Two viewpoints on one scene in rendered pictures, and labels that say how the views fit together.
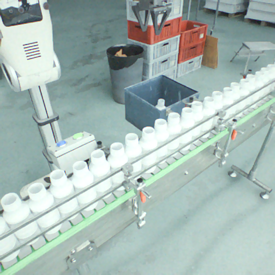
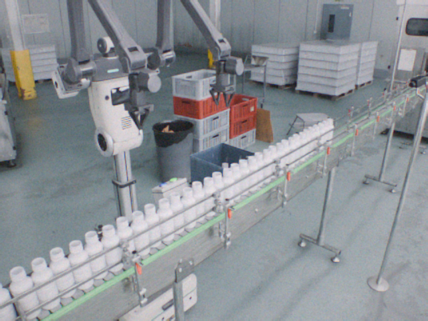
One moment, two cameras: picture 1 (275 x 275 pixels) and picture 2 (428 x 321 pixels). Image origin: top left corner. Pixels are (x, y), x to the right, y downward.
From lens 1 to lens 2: 0.80 m
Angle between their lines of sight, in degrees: 17
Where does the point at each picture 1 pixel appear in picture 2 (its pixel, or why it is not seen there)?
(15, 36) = (117, 112)
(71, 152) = (172, 189)
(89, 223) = (192, 235)
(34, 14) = not seen: hidden behind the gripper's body
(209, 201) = (281, 271)
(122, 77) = (172, 154)
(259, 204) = (331, 267)
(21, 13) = (124, 96)
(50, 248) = (169, 249)
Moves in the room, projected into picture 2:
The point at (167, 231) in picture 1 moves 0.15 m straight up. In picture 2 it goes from (241, 302) to (243, 286)
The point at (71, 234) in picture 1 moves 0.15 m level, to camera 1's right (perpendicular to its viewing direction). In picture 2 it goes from (182, 242) to (220, 239)
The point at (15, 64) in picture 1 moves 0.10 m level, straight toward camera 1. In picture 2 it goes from (113, 132) to (121, 138)
